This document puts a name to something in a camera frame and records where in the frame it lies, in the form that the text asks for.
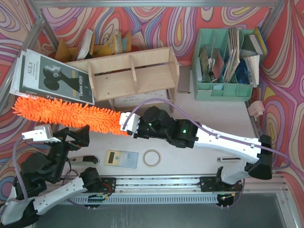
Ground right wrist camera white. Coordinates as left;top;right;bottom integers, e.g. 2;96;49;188
119;112;140;133

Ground beige and blue calculator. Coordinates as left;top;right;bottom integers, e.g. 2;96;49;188
104;150;139;169

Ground white Chokladfabriken book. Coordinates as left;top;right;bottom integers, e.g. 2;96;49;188
9;49;40;99

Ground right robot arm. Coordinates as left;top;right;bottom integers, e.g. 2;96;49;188
128;106;273;185

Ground Twins story book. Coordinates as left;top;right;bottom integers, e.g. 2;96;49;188
19;49;95;105

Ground clear tape roll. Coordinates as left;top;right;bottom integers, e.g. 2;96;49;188
142;149;162;168

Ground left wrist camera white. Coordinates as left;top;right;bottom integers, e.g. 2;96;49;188
21;124;61;143

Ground spiral notebook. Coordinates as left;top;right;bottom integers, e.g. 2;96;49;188
114;89;171;111

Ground mint green desk organizer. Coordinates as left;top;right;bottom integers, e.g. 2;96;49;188
191;27;252;101

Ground pink piggy figurine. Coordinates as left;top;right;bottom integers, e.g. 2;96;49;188
247;100;265;121

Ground wooden bookshelf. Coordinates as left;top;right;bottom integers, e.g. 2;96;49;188
68;47;180;108

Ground yellow file rack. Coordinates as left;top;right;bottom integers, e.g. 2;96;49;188
55;31;132;63

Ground black marker pen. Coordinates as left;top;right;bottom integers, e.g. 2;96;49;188
217;156;240;162

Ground orange microfiber duster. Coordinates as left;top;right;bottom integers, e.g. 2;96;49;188
12;97;128;136

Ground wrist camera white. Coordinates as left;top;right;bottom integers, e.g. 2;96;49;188
119;112;140;133
21;124;61;143

